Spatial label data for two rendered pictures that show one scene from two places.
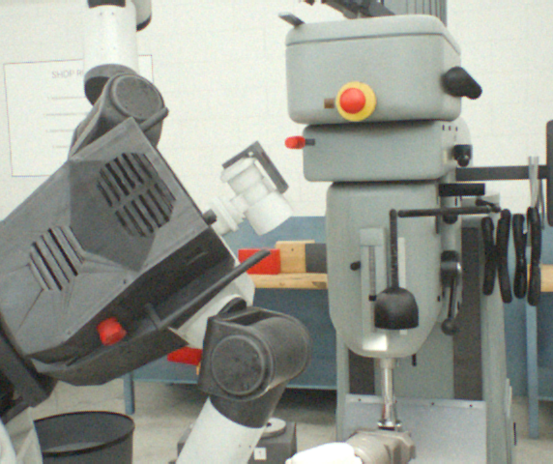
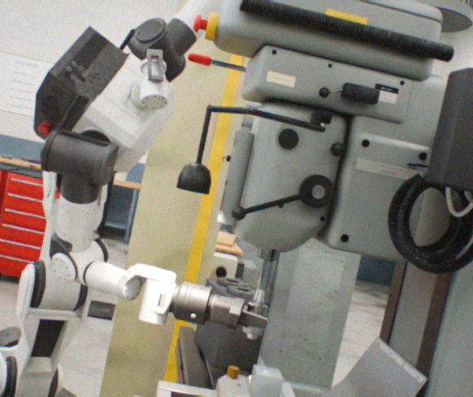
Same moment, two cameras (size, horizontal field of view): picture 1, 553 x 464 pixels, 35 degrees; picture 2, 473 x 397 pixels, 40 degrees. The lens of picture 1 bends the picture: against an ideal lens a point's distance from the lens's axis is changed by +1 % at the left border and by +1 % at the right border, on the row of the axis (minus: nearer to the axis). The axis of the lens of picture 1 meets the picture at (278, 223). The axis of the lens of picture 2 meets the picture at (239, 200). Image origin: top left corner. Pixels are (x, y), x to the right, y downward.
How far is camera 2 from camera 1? 1.75 m
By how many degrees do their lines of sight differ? 66
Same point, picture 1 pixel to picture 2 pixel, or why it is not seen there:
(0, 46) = not seen: outside the picture
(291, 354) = (72, 156)
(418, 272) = (255, 171)
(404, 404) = (392, 357)
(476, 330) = (441, 304)
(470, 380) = (426, 353)
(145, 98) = (152, 30)
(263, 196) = (145, 82)
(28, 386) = not seen: hidden behind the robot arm
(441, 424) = (394, 383)
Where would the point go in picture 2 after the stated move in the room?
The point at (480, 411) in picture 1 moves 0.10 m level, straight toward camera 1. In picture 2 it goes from (418, 385) to (376, 378)
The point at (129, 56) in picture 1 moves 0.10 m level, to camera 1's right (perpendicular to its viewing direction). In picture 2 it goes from (185, 14) to (198, 9)
